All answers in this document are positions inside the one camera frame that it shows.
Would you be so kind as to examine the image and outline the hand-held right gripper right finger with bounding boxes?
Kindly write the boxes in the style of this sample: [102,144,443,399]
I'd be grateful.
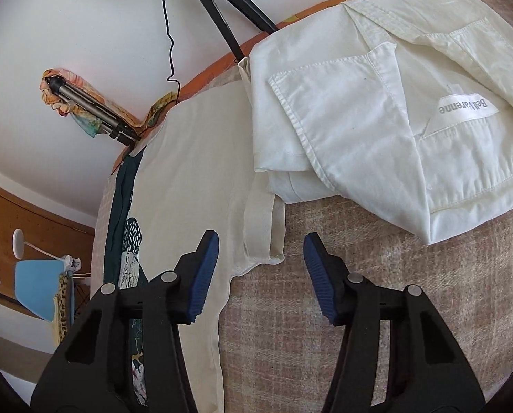
[303,232,486,413]

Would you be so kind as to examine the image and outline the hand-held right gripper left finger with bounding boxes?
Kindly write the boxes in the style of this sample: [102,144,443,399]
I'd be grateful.
[30,230,220,413]

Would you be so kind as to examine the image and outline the cream cloth garment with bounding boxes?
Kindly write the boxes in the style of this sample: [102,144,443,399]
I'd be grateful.
[133,81,286,413]

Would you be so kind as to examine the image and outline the white collared shirt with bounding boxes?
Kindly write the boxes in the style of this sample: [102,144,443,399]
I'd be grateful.
[238,0,513,244]

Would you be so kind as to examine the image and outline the beige plaid blanket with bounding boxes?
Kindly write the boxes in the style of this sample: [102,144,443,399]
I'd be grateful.
[91,0,513,413]

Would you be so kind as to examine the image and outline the dark green printed cloth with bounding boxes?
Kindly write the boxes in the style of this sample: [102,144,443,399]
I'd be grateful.
[103,150,149,409]

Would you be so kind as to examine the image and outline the leopard print cloth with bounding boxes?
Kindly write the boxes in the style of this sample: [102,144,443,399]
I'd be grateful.
[52,273,74,345]

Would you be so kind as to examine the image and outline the light blue board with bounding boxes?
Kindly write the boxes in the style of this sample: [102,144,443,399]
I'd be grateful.
[14,259,65,322]

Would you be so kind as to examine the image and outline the white desk lamp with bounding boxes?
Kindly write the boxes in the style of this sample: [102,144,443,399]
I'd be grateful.
[12,228,68,265]

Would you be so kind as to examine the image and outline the folded grey tripod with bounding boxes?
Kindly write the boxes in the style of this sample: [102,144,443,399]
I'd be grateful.
[44,76,140,145]

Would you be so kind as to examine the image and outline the black tripod legs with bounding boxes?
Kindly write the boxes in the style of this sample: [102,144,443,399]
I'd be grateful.
[179,0,279,62]

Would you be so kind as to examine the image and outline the black cable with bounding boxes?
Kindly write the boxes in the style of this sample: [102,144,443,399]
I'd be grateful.
[148,0,180,105]

